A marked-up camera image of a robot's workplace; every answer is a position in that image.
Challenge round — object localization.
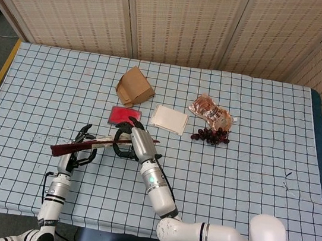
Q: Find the folding paper fan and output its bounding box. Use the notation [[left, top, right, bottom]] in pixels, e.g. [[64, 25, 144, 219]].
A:
[[49, 125, 161, 172]]

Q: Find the cream paper stack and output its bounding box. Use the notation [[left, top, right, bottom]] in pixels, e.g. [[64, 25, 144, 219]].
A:
[[148, 103, 191, 137]]

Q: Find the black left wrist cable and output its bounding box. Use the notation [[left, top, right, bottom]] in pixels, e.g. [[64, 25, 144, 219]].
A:
[[41, 171, 56, 202]]

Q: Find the dark red grape bunch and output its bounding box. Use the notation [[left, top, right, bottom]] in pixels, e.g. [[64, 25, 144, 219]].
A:
[[190, 124, 233, 148]]

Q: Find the orange snack packet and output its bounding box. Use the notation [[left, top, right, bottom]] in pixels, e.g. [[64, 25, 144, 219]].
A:
[[186, 92, 241, 135]]

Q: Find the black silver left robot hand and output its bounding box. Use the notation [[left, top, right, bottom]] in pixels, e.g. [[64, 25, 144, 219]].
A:
[[56, 120, 102, 180]]

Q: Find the blue checked tablecloth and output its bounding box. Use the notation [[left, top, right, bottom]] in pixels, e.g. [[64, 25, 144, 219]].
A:
[[0, 37, 322, 241]]

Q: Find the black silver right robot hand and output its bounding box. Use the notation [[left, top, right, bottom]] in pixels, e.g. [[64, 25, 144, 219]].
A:
[[109, 114, 167, 168]]

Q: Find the brown cardboard box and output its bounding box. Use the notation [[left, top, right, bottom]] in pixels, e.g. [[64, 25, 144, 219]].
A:
[[113, 63, 159, 112]]

